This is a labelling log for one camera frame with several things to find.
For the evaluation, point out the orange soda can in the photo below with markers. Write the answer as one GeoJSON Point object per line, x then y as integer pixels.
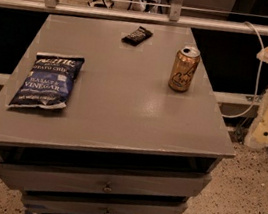
{"type": "Point", "coordinates": [184, 67]}

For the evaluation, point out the black snack bar wrapper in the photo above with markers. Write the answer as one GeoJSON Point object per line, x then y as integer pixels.
{"type": "Point", "coordinates": [138, 36]}

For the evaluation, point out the grey drawer cabinet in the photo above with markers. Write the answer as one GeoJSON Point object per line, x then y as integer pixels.
{"type": "Point", "coordinates": [122, 125]}

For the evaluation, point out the top drawer knob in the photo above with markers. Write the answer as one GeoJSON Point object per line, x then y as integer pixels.
{"type": "Point", "coordinates": [107, 188]}

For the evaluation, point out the blue potato chip bag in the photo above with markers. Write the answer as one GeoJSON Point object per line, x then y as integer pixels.
{"type": "Point", "coordinates": [49, 82]}

